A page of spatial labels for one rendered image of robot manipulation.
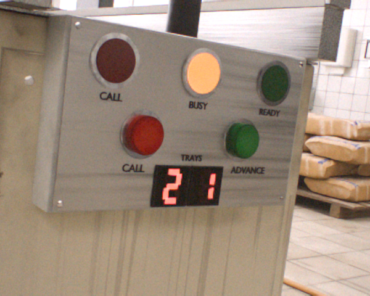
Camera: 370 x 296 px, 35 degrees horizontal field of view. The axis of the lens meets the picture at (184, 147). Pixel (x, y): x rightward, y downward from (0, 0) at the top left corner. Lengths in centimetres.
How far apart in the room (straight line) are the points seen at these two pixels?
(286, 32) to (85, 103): 25
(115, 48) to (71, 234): 15
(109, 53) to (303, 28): 23
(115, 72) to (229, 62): 11
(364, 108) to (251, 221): 483
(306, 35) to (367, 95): 481
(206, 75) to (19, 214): 18
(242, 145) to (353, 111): 496
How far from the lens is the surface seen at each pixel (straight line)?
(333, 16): 58
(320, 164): 435
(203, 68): 47
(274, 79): 52
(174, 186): 47
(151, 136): 44
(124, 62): 43
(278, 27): 60
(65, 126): 42
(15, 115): 43
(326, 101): 563
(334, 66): 555
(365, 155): 440
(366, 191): 447
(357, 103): 543
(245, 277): 59
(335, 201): 430
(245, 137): 50
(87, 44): 42
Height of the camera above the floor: 80
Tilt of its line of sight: 6 degrees down
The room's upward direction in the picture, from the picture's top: 7 degrees clockwise
